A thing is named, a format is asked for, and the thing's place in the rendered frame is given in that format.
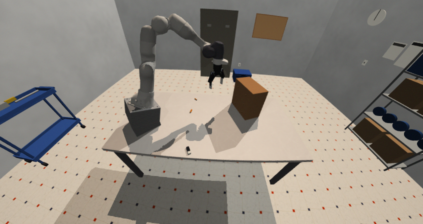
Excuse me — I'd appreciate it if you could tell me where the dark brown chest of drawers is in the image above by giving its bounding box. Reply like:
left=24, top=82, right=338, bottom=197
left=235, top=77, right=269, bottom=120

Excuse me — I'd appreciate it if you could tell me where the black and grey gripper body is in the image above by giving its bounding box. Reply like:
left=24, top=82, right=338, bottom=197
left=213, top=64, right=222, bottom=75

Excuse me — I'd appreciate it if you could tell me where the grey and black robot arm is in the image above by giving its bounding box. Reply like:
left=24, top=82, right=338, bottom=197
left=128, top=13, right=228, bottom=109

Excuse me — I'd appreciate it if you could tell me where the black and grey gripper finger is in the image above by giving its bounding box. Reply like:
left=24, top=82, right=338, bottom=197
left=208, top=71, right=218, bottom=89
left=219, top=69, right=225, bottom=84

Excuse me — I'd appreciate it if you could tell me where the brown wooden drawer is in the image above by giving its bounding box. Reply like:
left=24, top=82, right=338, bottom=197
left=238, top=104, right=247, bottom=119
left=235, top=80, right=243, bottom=94
left=242, top=87, right=253, bottom=103
left=233, top=89, right=241, bottom=102
left=232, top=96, right=239, bottom=110
left=240, top=96, right=250, bottom=112

